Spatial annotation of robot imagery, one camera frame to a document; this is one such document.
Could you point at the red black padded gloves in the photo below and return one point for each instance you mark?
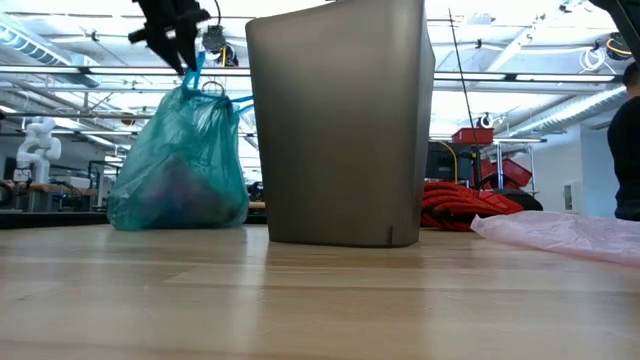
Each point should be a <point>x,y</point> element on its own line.
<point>460,205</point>

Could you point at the person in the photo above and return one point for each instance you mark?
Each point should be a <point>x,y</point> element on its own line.
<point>627,160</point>

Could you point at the long ceiling light bar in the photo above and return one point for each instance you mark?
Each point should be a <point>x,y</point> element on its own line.
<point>505,76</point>
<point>100,71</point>

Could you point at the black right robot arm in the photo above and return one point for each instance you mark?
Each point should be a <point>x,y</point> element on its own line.
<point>622,20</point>

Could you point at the grey plastic trash bin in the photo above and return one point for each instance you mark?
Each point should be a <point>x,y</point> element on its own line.
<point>340,135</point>

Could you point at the wooden workbench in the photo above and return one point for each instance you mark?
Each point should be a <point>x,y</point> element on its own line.
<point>50,190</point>

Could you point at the black monitor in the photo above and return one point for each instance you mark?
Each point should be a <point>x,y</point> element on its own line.
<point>442,162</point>

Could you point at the red storage bin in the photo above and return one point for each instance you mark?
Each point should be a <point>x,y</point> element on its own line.
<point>472,136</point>

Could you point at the teal plastic trash bag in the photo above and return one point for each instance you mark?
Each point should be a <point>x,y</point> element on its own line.
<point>180,165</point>

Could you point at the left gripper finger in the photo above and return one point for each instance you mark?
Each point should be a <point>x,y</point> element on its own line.
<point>189,45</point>
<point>167,52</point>

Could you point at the white wall panel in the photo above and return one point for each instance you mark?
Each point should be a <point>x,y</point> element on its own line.
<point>569,197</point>

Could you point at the white ribbed duct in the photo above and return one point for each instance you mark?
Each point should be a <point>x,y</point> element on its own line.
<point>565,115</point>

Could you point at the metal rack with red bins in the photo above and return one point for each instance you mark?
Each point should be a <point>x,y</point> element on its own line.
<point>512,172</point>

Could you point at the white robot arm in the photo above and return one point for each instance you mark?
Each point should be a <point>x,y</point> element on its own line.
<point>37,150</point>

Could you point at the thin black pole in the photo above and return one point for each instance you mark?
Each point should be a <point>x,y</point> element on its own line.
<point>462,65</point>

